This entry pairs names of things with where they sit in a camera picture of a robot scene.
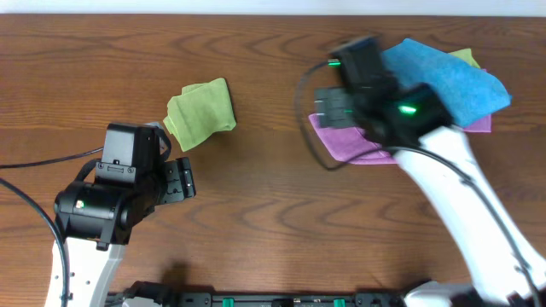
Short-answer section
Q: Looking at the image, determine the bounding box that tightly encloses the blue microfiber cloth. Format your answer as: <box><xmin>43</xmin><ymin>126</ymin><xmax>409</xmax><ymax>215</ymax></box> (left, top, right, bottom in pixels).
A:
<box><xmin>382</xmin><ymin>38</ymin><xmax>512</xmax><ymax>128</ymax></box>

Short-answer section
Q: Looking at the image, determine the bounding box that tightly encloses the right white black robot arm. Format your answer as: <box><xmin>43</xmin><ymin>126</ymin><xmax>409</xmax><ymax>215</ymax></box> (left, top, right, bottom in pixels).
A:
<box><xmin>315</xmin><ymin>84</ymin><xmax>545</xmax><ymax>306</ymax></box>

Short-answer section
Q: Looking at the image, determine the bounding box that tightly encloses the lime green microfiber cloth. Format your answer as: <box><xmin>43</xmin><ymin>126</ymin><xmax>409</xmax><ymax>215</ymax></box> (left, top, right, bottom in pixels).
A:
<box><xmin>163</xmin><ymin>78</ymin><xmax>236</xmax><ymax>152</ymax></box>

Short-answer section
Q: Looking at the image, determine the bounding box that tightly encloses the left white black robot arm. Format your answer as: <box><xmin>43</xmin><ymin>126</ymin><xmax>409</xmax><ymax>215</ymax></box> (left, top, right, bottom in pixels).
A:
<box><xmin>46</xmin><ymin>158</ymin><xmax>196</xmax><ymax>306</ymax></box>

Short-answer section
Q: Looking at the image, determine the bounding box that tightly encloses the green cloth under pile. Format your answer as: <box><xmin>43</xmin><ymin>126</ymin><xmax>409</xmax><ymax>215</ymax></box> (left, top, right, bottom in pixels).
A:
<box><xmin>450</xmin><ymin>49</ymin><xmax>481</xmax><ymax>69</ymax></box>

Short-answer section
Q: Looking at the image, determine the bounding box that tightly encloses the purple microfiber cloth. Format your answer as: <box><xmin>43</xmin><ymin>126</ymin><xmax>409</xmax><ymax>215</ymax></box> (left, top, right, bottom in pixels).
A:
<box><xmin>307</xmin><ymin>113</ymin><xmax>492</xmax><ymax>165</ymax></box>

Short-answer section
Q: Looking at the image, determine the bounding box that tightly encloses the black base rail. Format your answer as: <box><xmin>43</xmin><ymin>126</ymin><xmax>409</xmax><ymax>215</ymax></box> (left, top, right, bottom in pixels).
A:
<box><xmin>106</xmin><ymin>281</ymin><xmax>432</xmax><ymax>307</ymax></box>

